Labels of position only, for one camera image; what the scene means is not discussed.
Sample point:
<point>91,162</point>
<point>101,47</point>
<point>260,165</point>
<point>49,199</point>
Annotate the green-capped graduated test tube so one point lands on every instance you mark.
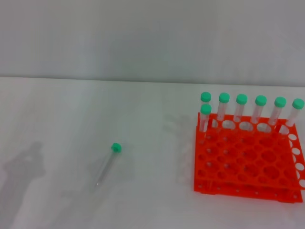
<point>205,96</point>
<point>280,101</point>
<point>206,109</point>
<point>224,97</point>
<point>241,98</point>
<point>116,147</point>
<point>298,103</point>
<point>260,100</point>

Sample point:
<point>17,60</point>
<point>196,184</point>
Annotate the orange plastic test tube rack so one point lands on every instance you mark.
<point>240,157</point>

